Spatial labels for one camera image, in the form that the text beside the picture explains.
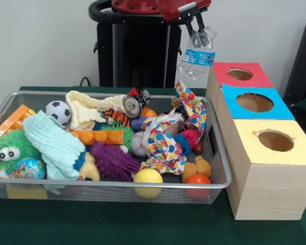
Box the globe print ball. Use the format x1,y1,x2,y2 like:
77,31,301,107
14,157,46,180

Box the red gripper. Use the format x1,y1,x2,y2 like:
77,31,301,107
157,0,212,39

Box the small soccer ball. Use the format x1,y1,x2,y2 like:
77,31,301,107
45,101,72,123

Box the wooden three-hole box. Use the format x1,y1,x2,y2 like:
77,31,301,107
205,61,306,221

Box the dark green tablecloth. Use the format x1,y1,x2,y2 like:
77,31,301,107
0,86,306,245

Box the crushed soda can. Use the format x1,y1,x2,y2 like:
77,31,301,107
122,87,150,118

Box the black panel stand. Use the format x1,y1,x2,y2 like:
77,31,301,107
282,16,306,104

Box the yellow ball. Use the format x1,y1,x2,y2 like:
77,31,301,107
133,168,163,199

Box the green spiky ball with eyes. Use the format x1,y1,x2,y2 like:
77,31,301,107
0,129,41,174

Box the orange studded building brick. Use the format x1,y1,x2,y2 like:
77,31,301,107
70,130,125,146

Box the crushed clear plastic bottle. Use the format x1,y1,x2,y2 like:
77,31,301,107
175,25,218,82

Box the mint green cloth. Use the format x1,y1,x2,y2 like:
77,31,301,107
22,110,87,181

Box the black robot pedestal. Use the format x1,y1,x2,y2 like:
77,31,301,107
88,0,195,89

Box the wire mesh bin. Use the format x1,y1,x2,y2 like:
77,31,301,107
0,90,232,206

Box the red orange ball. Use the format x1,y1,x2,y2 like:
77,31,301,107
185,174,212,200

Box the purple knobbly toy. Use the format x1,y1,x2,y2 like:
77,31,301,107
89,141,141,182

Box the polka dot cloth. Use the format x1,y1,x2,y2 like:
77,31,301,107
140,80,209,176

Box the cream waffle cloth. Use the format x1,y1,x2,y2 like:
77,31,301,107
65,90,128,131

